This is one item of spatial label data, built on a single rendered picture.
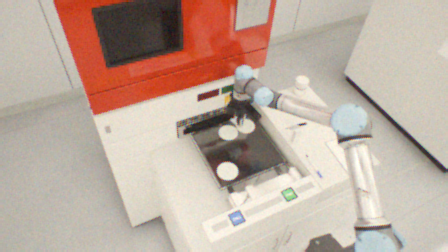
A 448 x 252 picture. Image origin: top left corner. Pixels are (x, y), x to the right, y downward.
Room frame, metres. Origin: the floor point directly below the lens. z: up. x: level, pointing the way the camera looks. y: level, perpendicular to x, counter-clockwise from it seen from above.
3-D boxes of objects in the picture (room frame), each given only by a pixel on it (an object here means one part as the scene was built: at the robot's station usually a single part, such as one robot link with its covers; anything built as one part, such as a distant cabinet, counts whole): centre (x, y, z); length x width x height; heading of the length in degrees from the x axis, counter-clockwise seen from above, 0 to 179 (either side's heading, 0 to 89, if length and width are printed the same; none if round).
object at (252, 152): (1.04, -0.07, 0.90); 0.34 x 0.34 x 0.01; 30
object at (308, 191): (0.69, -0.20, 0.89); 0.55 x 0.09 x 0.14; 120
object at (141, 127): (1.14, 0.21, 1.02); 0.82 x 0.03 x 0.40; 120
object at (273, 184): (0.82, -0.22, 0.87); 0.36 x 0.08 x 0.03; 120
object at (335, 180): (1.15, -0.45, 0.89); 0.62 x 0.35 x 0.14; 30
